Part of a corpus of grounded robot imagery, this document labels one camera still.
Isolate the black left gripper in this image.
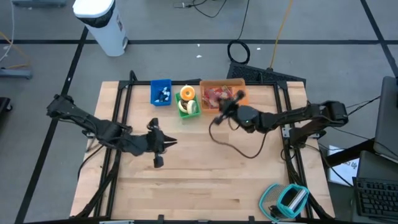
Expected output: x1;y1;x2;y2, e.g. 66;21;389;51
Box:
138;117;178;169

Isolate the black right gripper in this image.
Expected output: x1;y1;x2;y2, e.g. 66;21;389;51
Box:
213;90;246;125

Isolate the tan cardboard box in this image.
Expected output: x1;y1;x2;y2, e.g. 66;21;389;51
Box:
200;78;250;114

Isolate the green plastic basket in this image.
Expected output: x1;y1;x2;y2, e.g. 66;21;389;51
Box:
174;90;203;120

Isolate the orange icing toy donut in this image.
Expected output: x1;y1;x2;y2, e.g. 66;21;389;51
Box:
180;85;197;101

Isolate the blue plastic basket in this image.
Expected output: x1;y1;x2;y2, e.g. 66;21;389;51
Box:
150;78;173;107

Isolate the teal mesh tray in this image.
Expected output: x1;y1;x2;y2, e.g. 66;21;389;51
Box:
258;182;289;223

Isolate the white trash bin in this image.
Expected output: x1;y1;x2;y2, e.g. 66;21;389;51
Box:
72;0;129;58

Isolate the black desk bar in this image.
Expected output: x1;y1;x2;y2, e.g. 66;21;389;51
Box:
325;138;376;167

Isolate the white paper sheet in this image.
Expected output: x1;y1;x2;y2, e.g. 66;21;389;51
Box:
327;144;360;187

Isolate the grey laptop lid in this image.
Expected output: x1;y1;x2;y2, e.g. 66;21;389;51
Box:
373;76;398;163

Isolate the grey laptop base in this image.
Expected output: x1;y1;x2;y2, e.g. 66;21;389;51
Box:
356;150;398;187

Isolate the grey floor base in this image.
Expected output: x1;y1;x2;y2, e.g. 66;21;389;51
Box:
0;68;33;80

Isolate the black caster foot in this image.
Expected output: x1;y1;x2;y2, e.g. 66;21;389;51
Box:
0;96;14;113

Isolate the black keyboard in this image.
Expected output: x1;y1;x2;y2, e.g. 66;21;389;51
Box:
353;177;398;219

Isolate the grey floor bar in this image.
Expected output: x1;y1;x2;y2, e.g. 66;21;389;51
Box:
12;0;67;8

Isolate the black hanging cable with coil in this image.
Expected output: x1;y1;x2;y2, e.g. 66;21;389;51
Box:
226;0;252;65

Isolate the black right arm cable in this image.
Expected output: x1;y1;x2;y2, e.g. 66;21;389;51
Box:
208;117;269;160

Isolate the black table frame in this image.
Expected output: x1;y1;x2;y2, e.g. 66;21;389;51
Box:
70;70;336;224

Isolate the yellow hanging cable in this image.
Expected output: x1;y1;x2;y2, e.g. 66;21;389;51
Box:
268;0;294;70

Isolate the thin black floor cable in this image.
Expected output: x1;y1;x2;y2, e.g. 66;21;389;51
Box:
173;0;228;19

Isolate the orange floor cable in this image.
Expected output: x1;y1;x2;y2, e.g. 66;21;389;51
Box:
0;30;30;70

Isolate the white floor cable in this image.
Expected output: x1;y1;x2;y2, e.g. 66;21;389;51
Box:
0;0;16;63

